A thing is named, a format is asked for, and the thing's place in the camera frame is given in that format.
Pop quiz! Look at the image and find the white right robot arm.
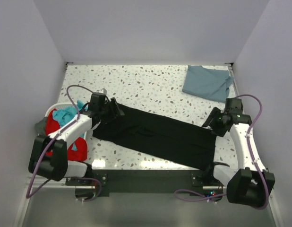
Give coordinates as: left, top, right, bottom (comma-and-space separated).
203, 96, 275, 210

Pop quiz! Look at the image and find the red t-shirt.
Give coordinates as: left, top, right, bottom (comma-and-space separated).
45, 107, 88, 162

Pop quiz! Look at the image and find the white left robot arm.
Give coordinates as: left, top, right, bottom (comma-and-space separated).
28, 92, 124, 181

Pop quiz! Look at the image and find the folded grey-blue t-shirt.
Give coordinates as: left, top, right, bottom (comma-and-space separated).
182, 65, 234, 103

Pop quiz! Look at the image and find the turquoise t-shirt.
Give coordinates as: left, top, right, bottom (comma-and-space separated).
52, 100, 87, 151

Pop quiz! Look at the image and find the dark grey t-shirt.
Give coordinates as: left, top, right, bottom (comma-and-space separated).
34, 117, 48, 135

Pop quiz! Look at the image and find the black t-shirt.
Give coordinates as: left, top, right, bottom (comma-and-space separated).
93, 105, 216, 171

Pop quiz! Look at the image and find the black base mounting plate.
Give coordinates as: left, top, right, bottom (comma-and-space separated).
65, 169, 229, 197

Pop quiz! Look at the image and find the white laundry basket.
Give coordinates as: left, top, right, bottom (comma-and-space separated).
45, 103, 87, 143

